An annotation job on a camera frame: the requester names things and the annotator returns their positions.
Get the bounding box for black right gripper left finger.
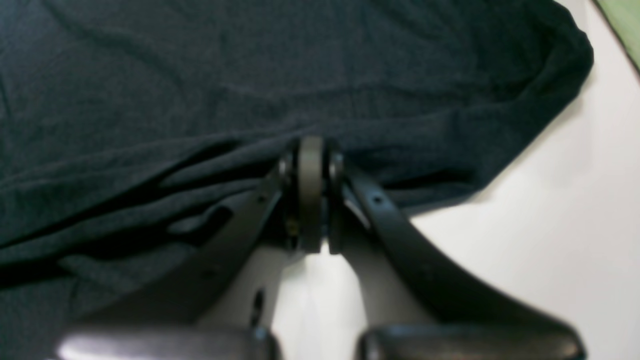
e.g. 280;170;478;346
55;136;325;360

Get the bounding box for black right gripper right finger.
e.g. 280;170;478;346
326;143;586;360

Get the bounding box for dark navy long-sleeve shirt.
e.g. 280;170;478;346
0;0;594;360

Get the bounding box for pale green cloth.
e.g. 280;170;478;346
594;0;640;73

